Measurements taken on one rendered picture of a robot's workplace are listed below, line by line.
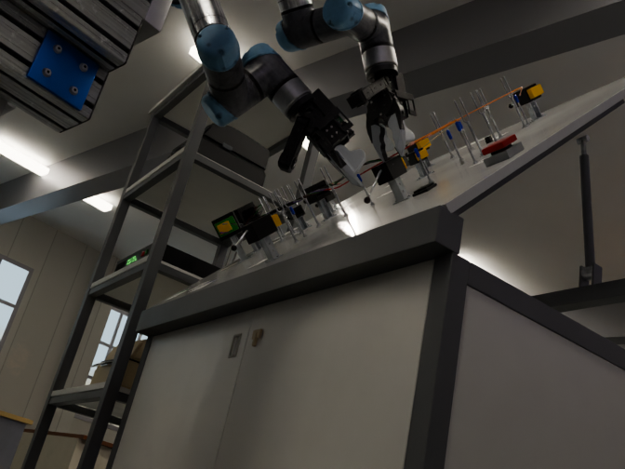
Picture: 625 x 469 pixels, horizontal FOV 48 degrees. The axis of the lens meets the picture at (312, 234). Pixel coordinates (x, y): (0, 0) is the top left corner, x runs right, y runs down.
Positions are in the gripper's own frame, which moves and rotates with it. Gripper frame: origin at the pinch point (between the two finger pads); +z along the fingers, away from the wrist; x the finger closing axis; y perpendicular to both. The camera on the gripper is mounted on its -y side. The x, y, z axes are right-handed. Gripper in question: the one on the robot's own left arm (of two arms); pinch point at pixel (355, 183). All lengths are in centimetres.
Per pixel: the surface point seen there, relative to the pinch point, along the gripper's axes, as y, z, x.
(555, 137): 33.8, 19.3, -5.3
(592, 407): 4, 59, -10
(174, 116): -23, -96, 133
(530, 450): -10, 54, -23
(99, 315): -249, -197, 638
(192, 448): -62, 18, 14
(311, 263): -17.1, 7.3, -5.5
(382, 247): -6.0, 15.4, -21.5
